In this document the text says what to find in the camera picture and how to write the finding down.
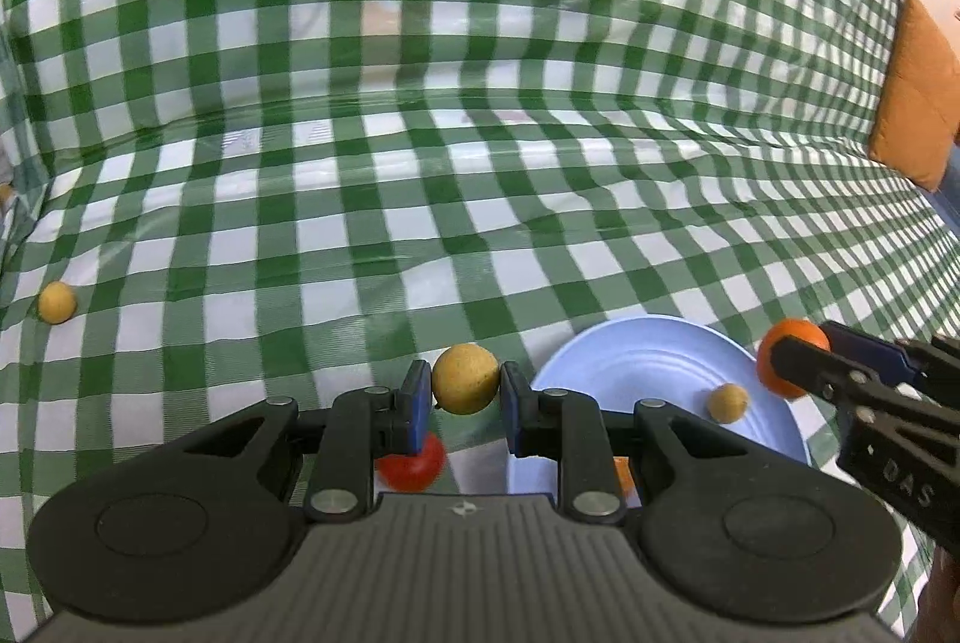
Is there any green white checkered cloth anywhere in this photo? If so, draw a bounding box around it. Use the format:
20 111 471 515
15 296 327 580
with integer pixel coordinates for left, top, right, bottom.
0 0 960 643

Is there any small round yellow fruit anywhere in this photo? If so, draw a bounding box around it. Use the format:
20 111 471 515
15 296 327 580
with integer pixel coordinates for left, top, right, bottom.
37 281 78 324
709 383 751 425

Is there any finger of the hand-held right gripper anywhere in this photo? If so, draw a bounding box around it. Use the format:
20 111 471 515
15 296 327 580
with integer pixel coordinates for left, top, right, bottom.
823 320 960 401
771 332 960 438

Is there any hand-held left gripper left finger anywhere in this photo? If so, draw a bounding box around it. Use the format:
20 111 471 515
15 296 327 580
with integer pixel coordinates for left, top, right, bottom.
180 359 434 525

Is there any light blue plate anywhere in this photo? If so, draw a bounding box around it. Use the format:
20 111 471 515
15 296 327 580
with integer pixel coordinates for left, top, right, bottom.
506 315 812 515

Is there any large round yellow fruit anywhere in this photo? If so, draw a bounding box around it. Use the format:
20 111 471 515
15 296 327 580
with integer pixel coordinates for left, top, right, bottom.
432 343 501 417

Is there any orange cushion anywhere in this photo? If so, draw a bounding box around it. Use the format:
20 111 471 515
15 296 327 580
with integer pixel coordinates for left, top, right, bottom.
868 0 960 193

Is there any person's right forearm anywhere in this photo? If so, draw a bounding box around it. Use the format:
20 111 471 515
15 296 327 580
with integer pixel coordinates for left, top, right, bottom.
911 538 960 643

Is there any red tomato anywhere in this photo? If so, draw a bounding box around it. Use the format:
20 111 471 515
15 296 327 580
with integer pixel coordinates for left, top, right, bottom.
375 431 449 492

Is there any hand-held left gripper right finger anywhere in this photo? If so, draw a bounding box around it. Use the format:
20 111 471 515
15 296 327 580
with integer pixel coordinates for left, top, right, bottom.
500 361 752 525

